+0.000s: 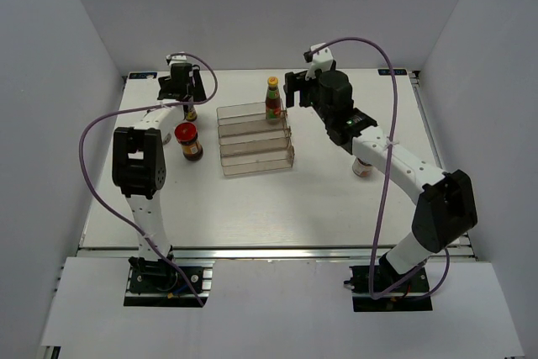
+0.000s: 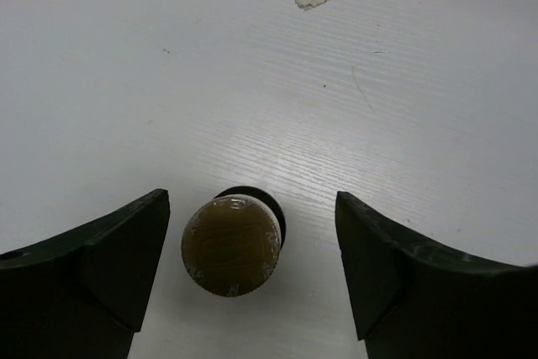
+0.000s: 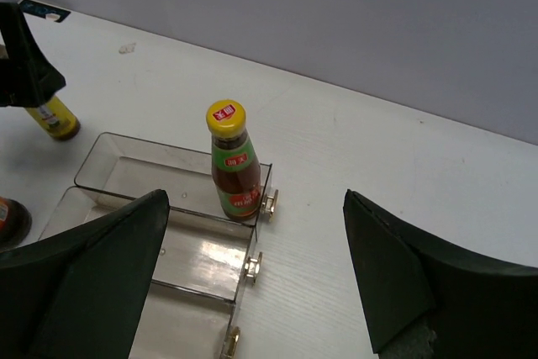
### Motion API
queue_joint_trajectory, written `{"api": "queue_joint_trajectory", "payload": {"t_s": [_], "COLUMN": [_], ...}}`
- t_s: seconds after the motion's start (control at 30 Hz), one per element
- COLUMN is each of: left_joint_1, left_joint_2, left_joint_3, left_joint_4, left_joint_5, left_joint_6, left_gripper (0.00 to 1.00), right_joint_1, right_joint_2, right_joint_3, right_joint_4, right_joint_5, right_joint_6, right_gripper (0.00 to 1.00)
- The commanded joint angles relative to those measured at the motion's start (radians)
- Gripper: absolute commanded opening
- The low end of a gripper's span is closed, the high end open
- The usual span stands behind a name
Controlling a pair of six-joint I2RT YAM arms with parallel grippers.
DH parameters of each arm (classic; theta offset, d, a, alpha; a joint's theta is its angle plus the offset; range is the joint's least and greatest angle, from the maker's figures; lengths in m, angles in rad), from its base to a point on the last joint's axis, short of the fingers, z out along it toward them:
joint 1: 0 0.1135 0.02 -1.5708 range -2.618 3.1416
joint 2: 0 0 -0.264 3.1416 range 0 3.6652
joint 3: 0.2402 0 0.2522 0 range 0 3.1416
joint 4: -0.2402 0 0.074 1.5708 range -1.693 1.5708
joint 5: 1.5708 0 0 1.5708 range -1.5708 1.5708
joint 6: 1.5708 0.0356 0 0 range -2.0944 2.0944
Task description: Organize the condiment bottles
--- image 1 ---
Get green-label hot sauce bottle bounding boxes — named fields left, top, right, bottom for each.
left=265, top=77, right=282, bottom=122

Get small yellow-label brown bottle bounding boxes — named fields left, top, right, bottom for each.
left=183, top=105, right=198, bottom=122

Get red-lid chili sauce jar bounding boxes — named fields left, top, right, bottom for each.
left=174, top=122, right=203, bottom=161

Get white-lid red-label jar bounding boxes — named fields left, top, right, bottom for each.
left=352, top=157, right=373, bottom=177

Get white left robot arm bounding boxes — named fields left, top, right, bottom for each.
left=112, top=60, right=207, bottom=264

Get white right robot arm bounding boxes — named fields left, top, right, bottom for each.
left=284, top=70, right=477, bottom=291

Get blue left corner sticker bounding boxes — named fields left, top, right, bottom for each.
left=128, top=71, right=157, bottom=80

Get blue corner sticker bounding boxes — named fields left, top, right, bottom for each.
left=128, top=71, right=157, bottom=80
left=377, top=68, right=408, bottom=76

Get blue right corner sticker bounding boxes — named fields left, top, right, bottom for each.
left=377, top=68, right=408, bottom=76

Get clear tiered acrylic rack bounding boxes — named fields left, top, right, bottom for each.
left=216, top=102, right=295, bottom=177

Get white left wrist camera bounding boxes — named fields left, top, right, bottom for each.
left=166, top=53, right=187, bottom=66

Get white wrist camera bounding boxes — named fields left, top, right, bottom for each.
left=166, top=53, right=187, bottom=66
left=303, top=43, right=335, bottom=81

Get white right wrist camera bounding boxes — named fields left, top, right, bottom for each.
left=303, top=43, right=335, bottom=81

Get aluminium table front rail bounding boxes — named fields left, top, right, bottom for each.
left=79, top=247, right=476, bottom=260

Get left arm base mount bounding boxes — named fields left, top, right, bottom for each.
left=124, top=256, right=202, bottom=309

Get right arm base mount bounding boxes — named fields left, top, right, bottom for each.
left=342, top=257, right=434, bottom=314

